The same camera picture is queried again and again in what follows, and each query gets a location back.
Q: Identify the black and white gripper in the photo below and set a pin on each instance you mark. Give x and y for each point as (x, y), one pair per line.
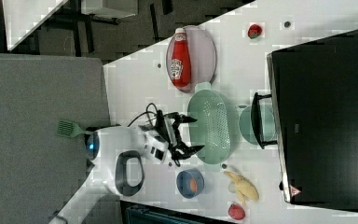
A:
(163, 138)

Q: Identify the green plastic strainer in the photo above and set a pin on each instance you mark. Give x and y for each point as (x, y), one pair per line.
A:
(211, 129)

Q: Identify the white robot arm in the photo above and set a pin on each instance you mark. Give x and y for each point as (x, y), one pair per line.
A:
(118, 153)

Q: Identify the blue bowl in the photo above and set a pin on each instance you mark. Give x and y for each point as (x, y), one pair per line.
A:
(183, 181)

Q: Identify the orange carrot piece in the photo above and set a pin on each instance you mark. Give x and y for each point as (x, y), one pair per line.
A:
(193, 185)

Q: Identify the red ketchup bottle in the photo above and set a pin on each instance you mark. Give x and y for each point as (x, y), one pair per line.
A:
(180, 68)

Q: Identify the green mug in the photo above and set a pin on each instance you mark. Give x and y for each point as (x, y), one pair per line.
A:
(256, 125)

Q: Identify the grey round plate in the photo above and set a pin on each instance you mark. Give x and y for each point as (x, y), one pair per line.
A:
(202, 55)

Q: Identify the yellow banana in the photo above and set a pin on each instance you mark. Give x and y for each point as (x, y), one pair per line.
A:
(244, 188)

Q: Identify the red apple toy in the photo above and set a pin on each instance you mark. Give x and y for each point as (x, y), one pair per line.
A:
(236, 212)

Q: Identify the green spatula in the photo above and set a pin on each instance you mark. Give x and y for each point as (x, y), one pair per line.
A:
(70, 129)

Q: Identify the red strawberry toy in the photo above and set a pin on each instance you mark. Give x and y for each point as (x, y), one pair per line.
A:
(254, 31)

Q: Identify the grey fabric panel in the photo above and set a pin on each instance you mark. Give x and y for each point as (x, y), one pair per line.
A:
(40, 171)

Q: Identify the black toaster oven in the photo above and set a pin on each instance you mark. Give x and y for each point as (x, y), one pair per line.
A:
(314, 95)

